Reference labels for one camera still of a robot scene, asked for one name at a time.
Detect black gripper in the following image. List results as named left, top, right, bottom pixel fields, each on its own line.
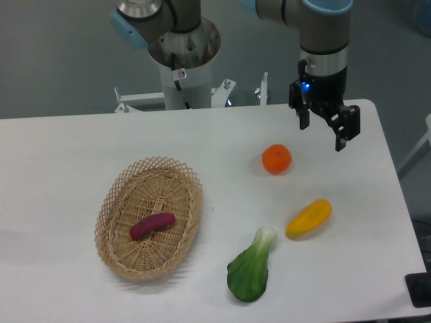
left=289, top=65, right=361, bottom=151

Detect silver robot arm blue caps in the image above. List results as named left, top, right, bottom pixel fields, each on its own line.
left=110, top=1, right=360, bottom=151

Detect woven wicker basket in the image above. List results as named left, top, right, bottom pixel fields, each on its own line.
left=95, top=157, right=203, bottom=281

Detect purple sweet potato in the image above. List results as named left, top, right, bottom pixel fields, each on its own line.
left=129, top=213, right=176, bottom=240

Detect orange mandarin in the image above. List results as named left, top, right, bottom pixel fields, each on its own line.
left=261, top=144, right=292, bottom=174

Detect yellow pepper slice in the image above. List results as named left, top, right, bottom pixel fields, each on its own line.
left=285, top=199, right=333, bottom=239

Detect green bok choy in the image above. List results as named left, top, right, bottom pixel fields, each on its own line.
left=226, top=226, right=277, bottom=303

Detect black device at table edge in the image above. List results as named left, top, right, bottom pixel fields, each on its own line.
left=405, top=273, right=430, bottom=308

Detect white frame at right edge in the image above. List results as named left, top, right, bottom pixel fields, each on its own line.
left=397, top=114, right=431, bottom=180

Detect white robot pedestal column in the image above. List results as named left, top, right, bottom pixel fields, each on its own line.
left=146, top=18, right=222, bottom=110

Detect black cable on pedestal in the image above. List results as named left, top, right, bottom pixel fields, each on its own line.
left=170, top=53, right=192, bottom=110

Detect white metal base frame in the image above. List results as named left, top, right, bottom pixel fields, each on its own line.
left=113, top=71, right=270, bottom=114

